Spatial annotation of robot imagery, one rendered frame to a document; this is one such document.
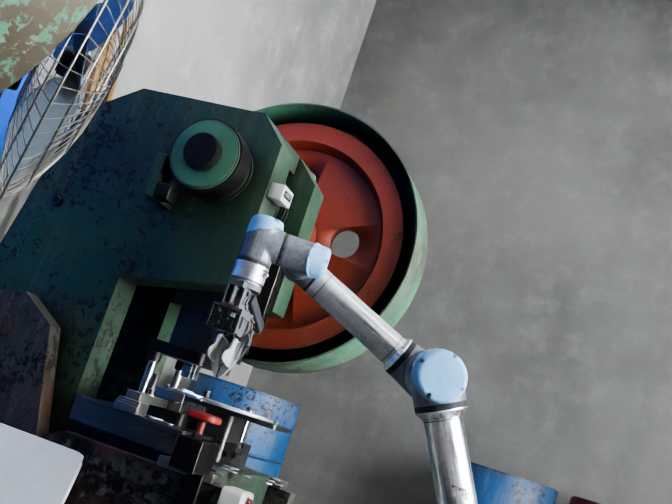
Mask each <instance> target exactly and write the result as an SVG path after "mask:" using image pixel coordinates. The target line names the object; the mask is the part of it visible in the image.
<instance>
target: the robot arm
mask: <svg viewBox="0 0 672 504"><path fill-rule="evenodd" d="M283 228H284V224H283V223H282V222H281V221H280V220H278V219H275V218H273V217H271V216H267V215H263V214H256V215H254V216H253V217H252V218H251V221H250V223H249V226H248V228H247V231H246V232H245V237H244V240H243V243H242V245H241V248H240V251H239V254H238V257H237V259H236V262H235V265H234V267H233V270H232V273H231V277H232V278H231V277H230V278H229V281H228V284H227V287H226V290H225V292H224V295H223V298H222V301H221V303H219V302H215V301H214V302H213V305H212V308H211V311H210V314H209V316H208V319H207V322H206V324H207V325H209V326H211V327H213V331H212V345H211V346H209V348H208V350H207V356H208V357H209V358H210V360H211V365H212V371H213V374H214V377H216V378H220V377H222V376H223V375H225V374H226V373H227V372H228V371H229V370H230V369H231V368H232V367H233V366H234V365H235V364H236V363H237V362H238V361H239V360H240V359H241V358H242V356H243V355H244V354H245V353H246V351H247V350H248V349H249V347H250V345H251V342H252V336H253V334H254V332H256V333H261V332H262V330H263V328H264V323H263V319H262V316H261V312H260V308H259V305H258V301H257V298H256V295H253V294H260V292H261V289H262V288H261V287H263V286H264V283H265V280H266V278H268V276H269V274H268V271H269V269H270V266H271V264H275V265H276V266H279V267H282V270H283V273H284V275H285V277H286V278H287V279H288V280H289V281H291V282H293V283H296V284H297V285H298V286H299V287H300V288H301V289H302V290H303V291H305V292H306V293H307V294H308V295H309V296H310V297H311V298H312V299H313V300H314V301H316V302H317V303H318V304H319V305H320V306H321V307H322V308H323V309H324V310H325V311H327V312H328V313H329V314H330V315H331V316H332V317H333V318H334V319H335V320H336V321H338V322H339V323H340V324H341V325H342V326H343V327H344V328H345V329H346V330H348V331H349V332H350V333H351V334H352V335H353V336H354V337H355V338H356V339H357V340H359V341H360V342H361V343H362V344H363V345H364V346H365V347H366V348H367V349H368V350H370V351H371V352H372V353H373V354H374V355H375V356H376V357H377V358H378V359H379V360H381V361H382V362H383V364H384V370H385V371H386V372H387V373H388V374H389V375H391V376H392V377H393V378H394V379H395V380H396V381H397V383H398V384H399V385H400V386H401V387H402V388H403V389H404V390H405V391H406V392H407V393H408V394H409V395H410V396H411V397H412V398H413V404H414V410H415V415H416V416H417V417H419V418H420V419H421V420H422V421H423V422H424V428H425V434H426V439H427V445H428V451H429V457H430V463H431V469H432V475H433V481H434V487H435V493H436V499H437V504H478V503H477V497H476V492H475V486H474V480H473V475H472V469H471V463H470V457H469V452H468V446H467V440H466V434H465V429H464V423H463V417H462V416H463V413H464V412H465V410H466V409H467V407H468V406H467V400H466V394H465V389H466V386H467V381H468V375H467V370H466V367H465V365H464V363H463V362H462V360H461V359H460V358H459V357H458V356H457V355H456V354H454V353H452V352H450V351H448V350H445V349H440V348H433V349H428V350H425V349H423V348H421V347H420V346H419V345H417V344H416V343H415V342H414V341H413V340H412V339H404V338H403V337H402V336H401V335H400V334H399V333H397V332H396V331H395V330H394V329H393V328H392V327H391V326H390V325H389V324H387V323H386V322H385V321H384V320H383V319H382V318H381V317H380V316H379V315H377V314H376V313H375V312H374V311H373V310H372V309H371V308H370V307H369V306H368V305H366V304H365V303H364V302H363V301H362V300H361V299H360V298H359V297H358V296H356V295H355V294H354V293H353V292H352V291H351V290H350V289H349V288H348V287H346V286H345V285H344V284H343V283H342V282H341V281H340V280H339V279H338V278H337V277H335V276H334V275H333V274H332V273H331V272H330V271H329V270H328V269H327V266H328V263H329V260H330V256H331V250H330V249H329V248H327V247H325V246H322V245H320V244H319V243H314V242H311V241H308V240H305V239H302V238H299V237H296V236H293V235H290V234H287V233H286V232H283V231H284V230H283ZM252 293H253V294H252ZM213 308H214V309H215V312H214V314H213V317H212V320H210V317H211V314H212V311H213ZM230 334H232V335H235V337H236V338H234V339H233V341H232V342H231V343H230V344H229V342H228V340H227V339H226V338H225V336H229V335H230ZM228 345H229V347H228ZM227 348H228V349H227ZM226 349H227V350H226ZM222 362H223V365H222V367H221V364H222Z"/></svg>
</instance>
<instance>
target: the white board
mask: <svg viewBox="0 0 672 504"><path fill-rule="evenodd" d="M83 458H84V456H83V455H82V454H81V453H79V452H77V451H75V450H72V449H70V448H67V447H64V446H62V445H59V444H56V443H54V442H51V441H48V440H46V439H43V438H40V437H38V436H35V435H32V434H29V433H27V432H24V431H21V430H19V429H16V428H13V427H10V426H8V425H5V424H2V423H0V504H64V503H65V501H66V499H67V496H68V494H69V492H70V490H71V488H72V486H73V484H74V482H75V479H76V477H77V475H78V473H79V471H80V469H81V467H82V460H83Z"/></svg>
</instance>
